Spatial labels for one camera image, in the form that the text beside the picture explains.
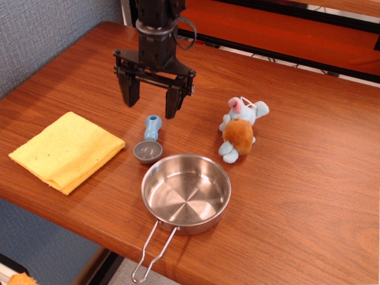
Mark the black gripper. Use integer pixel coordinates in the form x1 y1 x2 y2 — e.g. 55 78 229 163
113 28 196 119

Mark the blue handled grey spoon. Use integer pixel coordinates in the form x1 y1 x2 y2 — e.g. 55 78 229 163
133 115 163 164

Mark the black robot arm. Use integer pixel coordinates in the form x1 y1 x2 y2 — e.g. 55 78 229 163
113 1 196 119

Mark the yellow folded cloth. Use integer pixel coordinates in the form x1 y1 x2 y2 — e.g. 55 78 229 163
8 112 125 195

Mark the blue and brown plush toy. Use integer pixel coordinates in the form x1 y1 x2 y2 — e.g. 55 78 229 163
218 97 270 164

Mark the orange fuzzy object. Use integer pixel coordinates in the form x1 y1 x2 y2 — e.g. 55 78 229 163
7 273 37 285

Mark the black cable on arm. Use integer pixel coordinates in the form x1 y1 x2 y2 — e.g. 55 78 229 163
175 15 198 51

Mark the steel pan with wire handle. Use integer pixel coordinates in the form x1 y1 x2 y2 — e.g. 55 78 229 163
131 154 232 284

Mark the black metal frame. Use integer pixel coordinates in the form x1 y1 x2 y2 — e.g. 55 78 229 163
178 1 379 83

